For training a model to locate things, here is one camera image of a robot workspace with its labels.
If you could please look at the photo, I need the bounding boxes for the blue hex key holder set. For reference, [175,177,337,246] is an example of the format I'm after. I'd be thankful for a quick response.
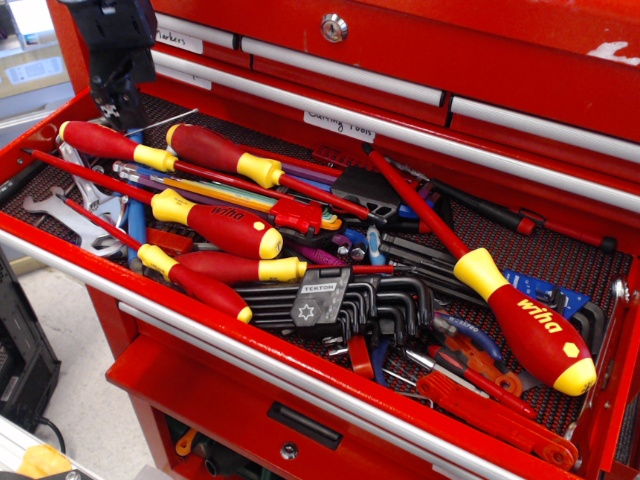
[504,270,606,358]

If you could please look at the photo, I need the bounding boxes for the red yellow screwdriver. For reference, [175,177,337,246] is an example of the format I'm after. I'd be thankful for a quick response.
[56,120,387,224]
[166,123,386,225]

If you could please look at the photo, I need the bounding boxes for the silver adjustable wrench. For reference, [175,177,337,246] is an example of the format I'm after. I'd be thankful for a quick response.
[58,142,126,227]

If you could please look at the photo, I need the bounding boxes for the silver chest lock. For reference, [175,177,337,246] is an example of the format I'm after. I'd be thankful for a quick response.
[321,13,349,43]

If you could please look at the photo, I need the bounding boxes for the red screwdriver under centre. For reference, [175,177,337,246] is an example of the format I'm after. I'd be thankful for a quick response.
[175,250,396,284]

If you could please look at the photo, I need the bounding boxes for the red tool chest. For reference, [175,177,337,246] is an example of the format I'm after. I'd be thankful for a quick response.
[47,0,640,480]

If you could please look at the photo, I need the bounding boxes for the blue handled tool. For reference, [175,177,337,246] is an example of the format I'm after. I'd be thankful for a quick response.
[125,127,147,266]

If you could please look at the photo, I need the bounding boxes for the large red Wiha screwdriver right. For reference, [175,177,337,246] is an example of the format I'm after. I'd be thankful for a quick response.
[362,143,597,396]

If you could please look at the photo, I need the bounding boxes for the black Tekton torx key set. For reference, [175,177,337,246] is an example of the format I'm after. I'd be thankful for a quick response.
[238,267,434,341]

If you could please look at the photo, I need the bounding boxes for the blue handled pliers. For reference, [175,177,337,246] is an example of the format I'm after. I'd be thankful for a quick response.
[370,307,503,388]

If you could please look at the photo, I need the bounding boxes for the small red screwdriver front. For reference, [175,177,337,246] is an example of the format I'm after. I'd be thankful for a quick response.
[57,194,253,323]

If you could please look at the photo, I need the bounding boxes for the white Markers label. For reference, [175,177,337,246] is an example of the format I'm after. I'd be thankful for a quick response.
[156,27,204,54]

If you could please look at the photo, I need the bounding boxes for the silver open end wrench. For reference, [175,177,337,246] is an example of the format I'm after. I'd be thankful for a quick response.
[23,186,127,258]

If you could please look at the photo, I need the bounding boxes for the red folding key tool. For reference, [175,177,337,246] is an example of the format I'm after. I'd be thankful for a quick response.
[417,372,579,471]

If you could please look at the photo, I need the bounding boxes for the black red thin screwdriver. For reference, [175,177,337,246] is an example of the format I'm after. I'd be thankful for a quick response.
[431,179,618,253]

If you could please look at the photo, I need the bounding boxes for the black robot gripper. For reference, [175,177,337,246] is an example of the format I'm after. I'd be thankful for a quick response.
[63,1,157,131]

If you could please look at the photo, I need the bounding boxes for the open red drawer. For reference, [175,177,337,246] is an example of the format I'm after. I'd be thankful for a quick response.
[1,78,639,479]

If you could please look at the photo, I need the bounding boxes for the black box on floor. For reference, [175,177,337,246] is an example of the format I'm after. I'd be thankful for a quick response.
[1,257,61,432]

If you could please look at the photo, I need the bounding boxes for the red Wiha screwdriver centre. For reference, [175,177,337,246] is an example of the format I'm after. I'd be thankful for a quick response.
[24,148,283,260]

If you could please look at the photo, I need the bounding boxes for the white paper drawer label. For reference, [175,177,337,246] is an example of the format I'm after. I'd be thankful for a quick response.
[303,111,376,143]

